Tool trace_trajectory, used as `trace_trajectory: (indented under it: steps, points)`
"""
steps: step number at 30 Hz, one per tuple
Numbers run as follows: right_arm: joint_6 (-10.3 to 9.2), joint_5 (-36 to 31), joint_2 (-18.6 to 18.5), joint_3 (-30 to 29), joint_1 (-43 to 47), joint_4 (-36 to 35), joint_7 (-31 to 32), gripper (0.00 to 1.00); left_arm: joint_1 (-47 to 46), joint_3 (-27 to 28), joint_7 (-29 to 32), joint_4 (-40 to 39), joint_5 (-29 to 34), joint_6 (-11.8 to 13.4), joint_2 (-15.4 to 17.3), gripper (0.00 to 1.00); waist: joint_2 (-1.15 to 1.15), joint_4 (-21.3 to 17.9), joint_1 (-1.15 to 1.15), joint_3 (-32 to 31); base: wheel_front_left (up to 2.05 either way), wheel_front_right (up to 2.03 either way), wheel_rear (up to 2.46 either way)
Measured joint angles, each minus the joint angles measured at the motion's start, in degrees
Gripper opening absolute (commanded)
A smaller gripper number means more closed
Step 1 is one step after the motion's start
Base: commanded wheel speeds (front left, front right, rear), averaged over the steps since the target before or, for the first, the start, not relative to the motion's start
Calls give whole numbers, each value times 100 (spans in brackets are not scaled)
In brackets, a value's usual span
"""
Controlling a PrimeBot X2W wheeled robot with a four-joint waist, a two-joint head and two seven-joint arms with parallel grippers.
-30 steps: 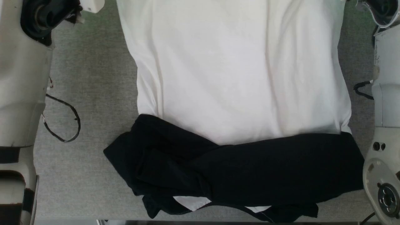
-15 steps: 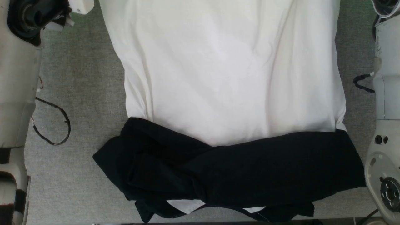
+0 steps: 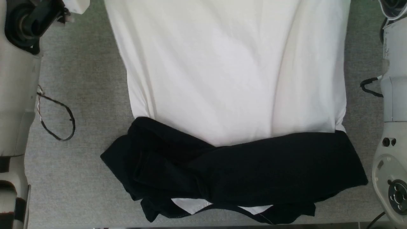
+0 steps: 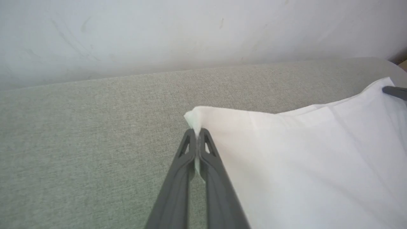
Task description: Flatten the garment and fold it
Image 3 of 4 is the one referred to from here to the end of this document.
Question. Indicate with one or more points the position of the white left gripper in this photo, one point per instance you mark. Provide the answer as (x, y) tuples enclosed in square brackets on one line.
[(28, 22)]

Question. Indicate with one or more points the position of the white and black shirt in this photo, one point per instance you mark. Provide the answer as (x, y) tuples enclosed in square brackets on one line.
[(229, 79)]

